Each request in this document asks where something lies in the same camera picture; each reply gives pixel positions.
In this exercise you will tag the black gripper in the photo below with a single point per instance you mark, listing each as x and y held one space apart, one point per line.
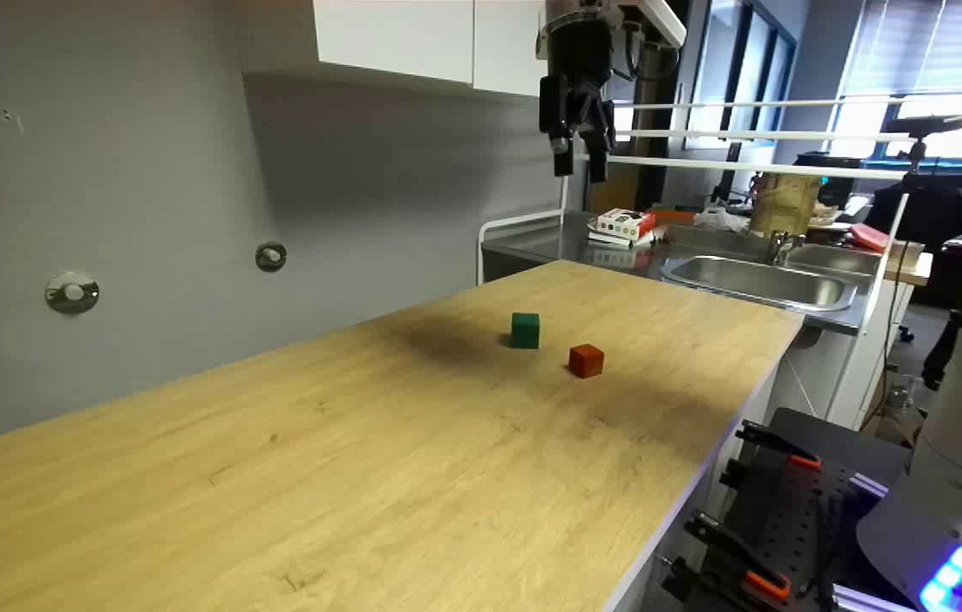
577 51

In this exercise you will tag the orange block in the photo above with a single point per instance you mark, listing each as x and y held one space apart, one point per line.
587 363

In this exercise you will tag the green block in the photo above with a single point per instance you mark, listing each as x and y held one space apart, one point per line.
524 332

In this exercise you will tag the white red printed box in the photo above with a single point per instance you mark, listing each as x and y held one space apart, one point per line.
626 225

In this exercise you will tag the stainless steel sink counter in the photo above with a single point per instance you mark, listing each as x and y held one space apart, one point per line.
755 279

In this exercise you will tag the black orange clamp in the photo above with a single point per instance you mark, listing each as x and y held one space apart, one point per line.
736 561
780 443

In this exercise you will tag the white wall cabinet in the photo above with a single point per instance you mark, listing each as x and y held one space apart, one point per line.
423 39

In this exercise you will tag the round metal wall socket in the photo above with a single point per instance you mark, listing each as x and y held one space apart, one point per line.
269 258
74 292

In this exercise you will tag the black camera on tripod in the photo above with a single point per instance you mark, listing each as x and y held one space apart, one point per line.
918 126

